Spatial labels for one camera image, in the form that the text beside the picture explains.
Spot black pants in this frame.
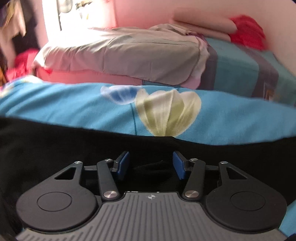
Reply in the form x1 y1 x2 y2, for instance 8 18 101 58
1 118 295 240

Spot blue floral bed sheet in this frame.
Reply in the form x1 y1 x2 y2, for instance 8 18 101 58
1 76 295 235

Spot pink pillow underneath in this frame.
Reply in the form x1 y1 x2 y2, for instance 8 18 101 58
35 67 142 85

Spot teal grey striped pillow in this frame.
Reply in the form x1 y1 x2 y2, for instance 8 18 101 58
199 38 295 106

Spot pink red clothes pile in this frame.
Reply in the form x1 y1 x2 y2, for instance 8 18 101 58
6 49 39 82

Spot folded pink blanket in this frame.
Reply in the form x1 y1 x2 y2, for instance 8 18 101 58
170 8 237 42

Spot red folded cloth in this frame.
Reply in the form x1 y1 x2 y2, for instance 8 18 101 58
229 15 267 51

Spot hanging clothes cluster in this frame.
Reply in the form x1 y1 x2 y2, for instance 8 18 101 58
1 1 39 67

